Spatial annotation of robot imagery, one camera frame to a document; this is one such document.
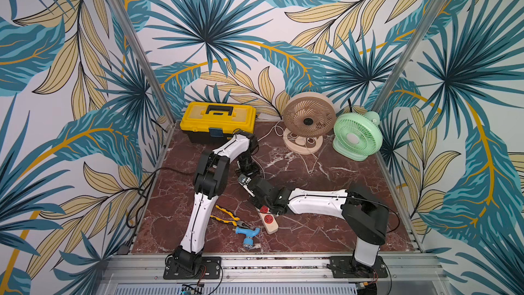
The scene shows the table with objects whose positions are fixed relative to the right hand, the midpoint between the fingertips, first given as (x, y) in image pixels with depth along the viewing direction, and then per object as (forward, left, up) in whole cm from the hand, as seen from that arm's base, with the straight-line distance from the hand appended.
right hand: (252, 187), depth 87 cm
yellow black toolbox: (+29, +19, +9) cm, 36 cm away
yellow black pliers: (-13, +6, -6) cm, 15 cm away
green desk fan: (+15, -45, +14) cm, 50 cm away
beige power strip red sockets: (-13, -7, -4) cm, 15 cm away
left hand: (+4, 0, -5) cm, 6 cm away
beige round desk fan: (+23, -25, +18) cm, 39 cm away
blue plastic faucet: (-17, +1, -5) cm, 18 cm away
